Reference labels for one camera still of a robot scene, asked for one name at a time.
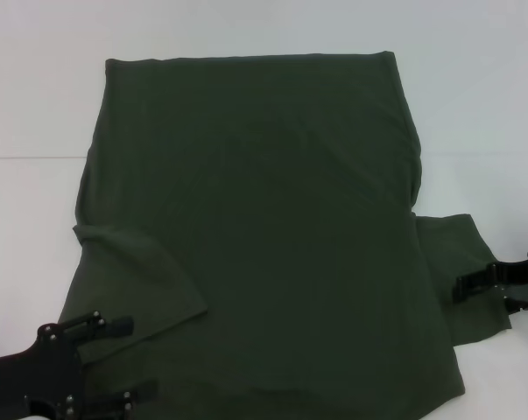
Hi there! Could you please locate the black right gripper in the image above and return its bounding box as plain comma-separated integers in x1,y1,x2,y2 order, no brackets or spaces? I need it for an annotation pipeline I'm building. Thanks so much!
451,257,528,315

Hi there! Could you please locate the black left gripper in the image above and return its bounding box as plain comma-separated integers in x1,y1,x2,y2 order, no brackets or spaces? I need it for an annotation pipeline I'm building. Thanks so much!
0,311,159,420

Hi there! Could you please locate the dark green t-shirt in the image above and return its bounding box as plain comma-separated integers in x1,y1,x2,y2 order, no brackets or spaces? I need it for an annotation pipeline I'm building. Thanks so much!
56,51,514,420

